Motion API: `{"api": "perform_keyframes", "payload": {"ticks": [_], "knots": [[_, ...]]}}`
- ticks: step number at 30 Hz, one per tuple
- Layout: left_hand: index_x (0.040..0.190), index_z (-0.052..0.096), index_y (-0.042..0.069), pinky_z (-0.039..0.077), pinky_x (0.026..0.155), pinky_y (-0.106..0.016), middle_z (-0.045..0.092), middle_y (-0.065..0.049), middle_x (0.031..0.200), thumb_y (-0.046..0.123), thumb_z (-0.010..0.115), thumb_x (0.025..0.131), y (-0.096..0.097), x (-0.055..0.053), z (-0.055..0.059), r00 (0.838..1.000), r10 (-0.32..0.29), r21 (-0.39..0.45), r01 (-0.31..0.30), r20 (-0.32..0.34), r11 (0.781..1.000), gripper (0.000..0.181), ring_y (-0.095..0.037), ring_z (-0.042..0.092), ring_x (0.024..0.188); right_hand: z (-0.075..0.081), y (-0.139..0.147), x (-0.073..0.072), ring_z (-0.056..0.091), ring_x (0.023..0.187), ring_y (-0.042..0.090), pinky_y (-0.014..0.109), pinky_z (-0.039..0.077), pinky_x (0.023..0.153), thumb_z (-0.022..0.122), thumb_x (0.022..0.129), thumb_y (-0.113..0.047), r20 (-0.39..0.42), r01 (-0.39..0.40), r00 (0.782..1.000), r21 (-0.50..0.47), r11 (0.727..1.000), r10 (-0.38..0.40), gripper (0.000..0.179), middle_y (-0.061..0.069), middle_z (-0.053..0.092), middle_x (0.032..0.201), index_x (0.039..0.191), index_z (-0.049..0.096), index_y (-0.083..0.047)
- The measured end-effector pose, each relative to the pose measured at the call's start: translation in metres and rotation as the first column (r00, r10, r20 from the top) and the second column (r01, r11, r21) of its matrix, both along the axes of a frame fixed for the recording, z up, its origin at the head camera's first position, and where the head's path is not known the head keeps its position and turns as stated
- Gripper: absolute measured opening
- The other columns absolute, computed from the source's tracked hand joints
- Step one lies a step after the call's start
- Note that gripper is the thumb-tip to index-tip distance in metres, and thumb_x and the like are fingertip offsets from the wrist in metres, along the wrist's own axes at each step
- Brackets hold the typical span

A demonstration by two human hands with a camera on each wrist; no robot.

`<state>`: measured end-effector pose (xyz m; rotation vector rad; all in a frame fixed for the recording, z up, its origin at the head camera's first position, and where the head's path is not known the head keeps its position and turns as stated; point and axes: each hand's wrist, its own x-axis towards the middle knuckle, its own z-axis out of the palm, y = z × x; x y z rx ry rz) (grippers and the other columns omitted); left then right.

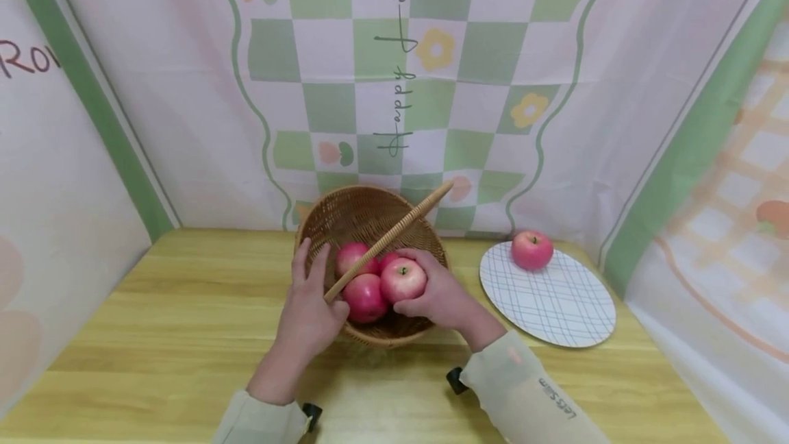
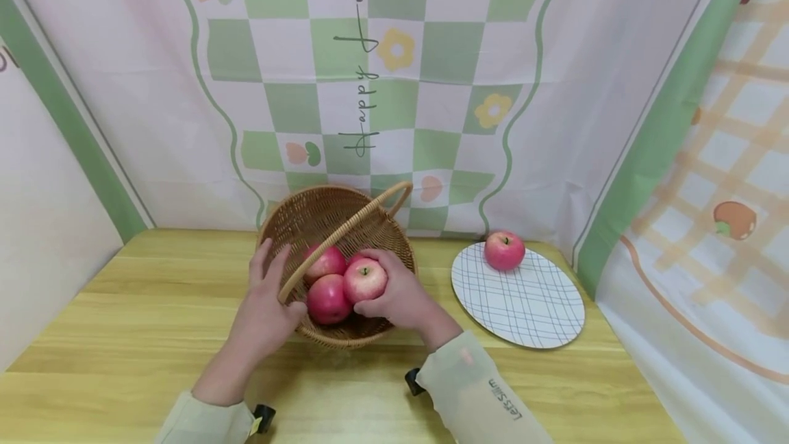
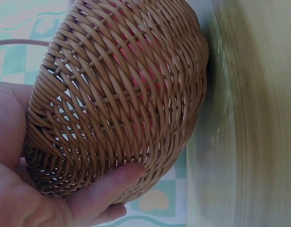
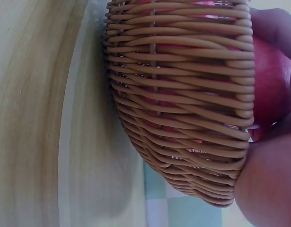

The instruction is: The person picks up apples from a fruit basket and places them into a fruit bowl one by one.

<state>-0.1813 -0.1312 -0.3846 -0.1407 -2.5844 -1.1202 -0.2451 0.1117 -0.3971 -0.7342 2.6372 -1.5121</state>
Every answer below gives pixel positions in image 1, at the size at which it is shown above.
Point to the person's left hand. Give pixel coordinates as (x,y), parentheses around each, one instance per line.
(308,317)

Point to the person's right hand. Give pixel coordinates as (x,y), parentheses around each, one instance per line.
(447,297)

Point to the person's left thumb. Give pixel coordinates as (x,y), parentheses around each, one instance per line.
(339,312)

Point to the person's left middle finger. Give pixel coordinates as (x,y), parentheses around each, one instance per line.
(300,261)

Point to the person's right index finger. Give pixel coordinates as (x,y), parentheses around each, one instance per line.
(416,257)

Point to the person's right thumb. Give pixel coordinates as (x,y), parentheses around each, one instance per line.
(410,305)

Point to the person's left index finger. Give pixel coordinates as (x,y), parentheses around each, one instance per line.
(322,266)

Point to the red apple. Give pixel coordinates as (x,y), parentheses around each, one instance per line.
(351,257)
(364,299)
(532,250)
(388,261)
(404,280)

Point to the person's right forearm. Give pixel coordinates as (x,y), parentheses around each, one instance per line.
(524,389)

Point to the person's left forearm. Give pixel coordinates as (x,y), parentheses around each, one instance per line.
(271,396)

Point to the black wrist band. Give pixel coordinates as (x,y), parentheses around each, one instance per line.
(456,380)
(311,414)

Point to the white oval plate blue lines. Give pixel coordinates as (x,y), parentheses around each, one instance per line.
(551,300)

